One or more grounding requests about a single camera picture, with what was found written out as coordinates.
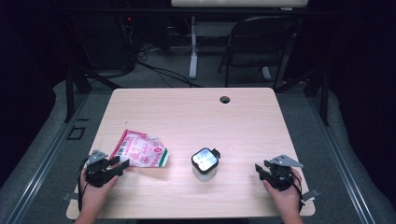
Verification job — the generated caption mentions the clear jar with black lid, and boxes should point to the clear jar with black lid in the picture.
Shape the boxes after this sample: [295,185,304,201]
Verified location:
[191,147,221,183]

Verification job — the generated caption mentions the pink printed plastic bag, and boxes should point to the pink printed plastic bag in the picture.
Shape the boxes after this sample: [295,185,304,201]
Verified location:
[109,129,170,168]

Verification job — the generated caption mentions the black floor cables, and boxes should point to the black floor cables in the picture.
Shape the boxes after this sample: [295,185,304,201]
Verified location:
[135,43,204,89]

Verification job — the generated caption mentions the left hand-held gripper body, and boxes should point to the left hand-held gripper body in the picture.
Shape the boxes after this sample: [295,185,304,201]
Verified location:
[85,149,120,189]

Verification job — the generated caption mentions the black metal stand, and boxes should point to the black metal stand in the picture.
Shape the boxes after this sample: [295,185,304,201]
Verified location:
[64,65,123,124]
[274,65,331,127]

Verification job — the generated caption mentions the dark equipment with red light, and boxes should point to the dark equipment with red light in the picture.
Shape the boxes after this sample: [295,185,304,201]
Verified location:
[74,12,138,72]

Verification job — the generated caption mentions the grey metal table bracket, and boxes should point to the grey metal table bracket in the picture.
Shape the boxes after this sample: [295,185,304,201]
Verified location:
[62,191,79,202]
[300,188,321,203]

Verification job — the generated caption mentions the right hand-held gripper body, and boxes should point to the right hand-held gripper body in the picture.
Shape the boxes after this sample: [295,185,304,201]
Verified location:
[264,154,304,191]

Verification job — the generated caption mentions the person's right hand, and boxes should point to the person's right hand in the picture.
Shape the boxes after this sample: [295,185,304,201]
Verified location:
[262,169,303,210]

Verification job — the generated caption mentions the person's left hand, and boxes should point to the person's left hand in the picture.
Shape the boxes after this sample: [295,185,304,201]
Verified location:
[79,173,120,209]

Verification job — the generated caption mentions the left hand-held gripper cable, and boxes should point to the left hand-held gripper cable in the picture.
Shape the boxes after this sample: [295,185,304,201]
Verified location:
[77,158,91,213]

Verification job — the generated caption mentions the right hand-held gripper cable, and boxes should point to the right hand-held gripper cable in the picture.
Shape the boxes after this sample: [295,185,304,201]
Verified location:
[290,173,305,213]

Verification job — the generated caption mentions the black folding chair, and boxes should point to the black folding chair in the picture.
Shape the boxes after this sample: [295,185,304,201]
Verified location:
[218,15,301,90]

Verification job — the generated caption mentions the grey metal floor rail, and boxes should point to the grey metal floor rail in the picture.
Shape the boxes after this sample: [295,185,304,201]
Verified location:
[5,92,91,224]
[306,92,377,224]

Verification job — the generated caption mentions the hand-held gripper cable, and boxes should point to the hand-held gripper cable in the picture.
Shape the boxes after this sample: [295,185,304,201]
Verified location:
[77,158,91,213]
[290,173,305,213]

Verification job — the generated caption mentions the white desk with white legs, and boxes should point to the white desk with white legs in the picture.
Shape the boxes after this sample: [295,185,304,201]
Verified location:
[171,0,309,81]

